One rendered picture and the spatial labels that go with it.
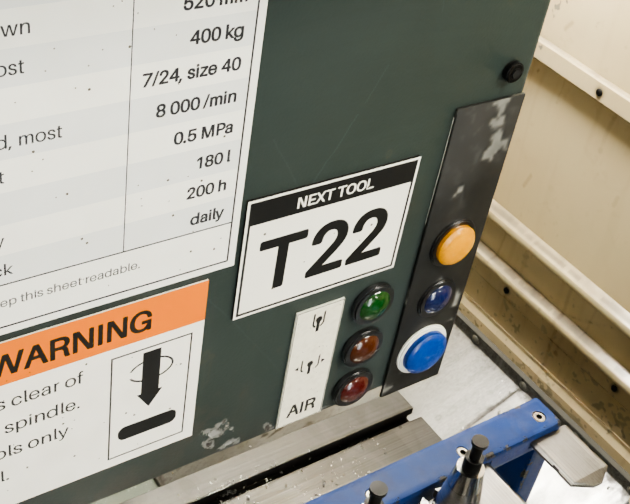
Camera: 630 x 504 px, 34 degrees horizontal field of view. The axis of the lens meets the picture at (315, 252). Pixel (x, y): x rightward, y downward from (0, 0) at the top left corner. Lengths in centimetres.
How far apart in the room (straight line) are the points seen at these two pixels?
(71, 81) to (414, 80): 17
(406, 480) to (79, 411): 55
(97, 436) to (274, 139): 17
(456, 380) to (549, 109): 47
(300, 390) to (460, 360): 116
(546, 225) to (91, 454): 112
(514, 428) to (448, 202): 56
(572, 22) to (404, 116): 97
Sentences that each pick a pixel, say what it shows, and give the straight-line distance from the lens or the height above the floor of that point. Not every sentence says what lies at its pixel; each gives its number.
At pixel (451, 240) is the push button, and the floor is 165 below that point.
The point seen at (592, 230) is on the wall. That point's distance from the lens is 149.
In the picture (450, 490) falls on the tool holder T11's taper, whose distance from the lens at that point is 94.
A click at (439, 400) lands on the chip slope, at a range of 168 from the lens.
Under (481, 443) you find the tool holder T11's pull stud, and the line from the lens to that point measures 91.
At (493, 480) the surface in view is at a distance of 104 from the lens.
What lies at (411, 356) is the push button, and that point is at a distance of 60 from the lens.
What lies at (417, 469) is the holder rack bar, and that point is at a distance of 101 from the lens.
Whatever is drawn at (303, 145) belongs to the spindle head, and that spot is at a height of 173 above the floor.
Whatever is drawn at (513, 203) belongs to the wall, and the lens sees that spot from 158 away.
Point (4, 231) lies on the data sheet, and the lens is 40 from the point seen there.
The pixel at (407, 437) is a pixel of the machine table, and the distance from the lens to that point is 148.
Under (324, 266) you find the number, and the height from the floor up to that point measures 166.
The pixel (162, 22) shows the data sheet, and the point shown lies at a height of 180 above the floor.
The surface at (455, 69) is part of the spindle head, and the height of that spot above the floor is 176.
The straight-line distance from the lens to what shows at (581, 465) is 109.
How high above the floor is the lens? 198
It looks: 38 degrees down
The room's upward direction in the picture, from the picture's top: 11 degrees clockwise
